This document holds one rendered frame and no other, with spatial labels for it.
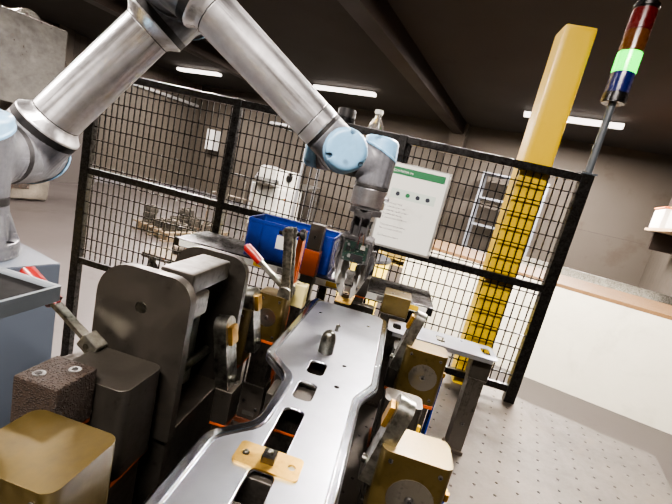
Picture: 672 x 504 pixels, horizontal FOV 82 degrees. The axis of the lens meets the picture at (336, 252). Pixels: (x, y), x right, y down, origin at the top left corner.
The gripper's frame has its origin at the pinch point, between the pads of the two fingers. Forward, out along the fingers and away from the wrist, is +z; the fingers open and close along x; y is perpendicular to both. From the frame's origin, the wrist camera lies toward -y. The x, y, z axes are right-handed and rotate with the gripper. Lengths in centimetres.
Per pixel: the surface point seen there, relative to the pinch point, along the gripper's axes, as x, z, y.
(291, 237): -15.3, -9.3, 1.8
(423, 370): 20.6, 9.7, 8.7
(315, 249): -15.3, -1.6, -28.5
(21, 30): -500, -105, -346
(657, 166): 382, -151, -633
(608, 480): 84, 41, -24
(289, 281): -13.6, 1.0, 1.9
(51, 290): -27, -7, 53
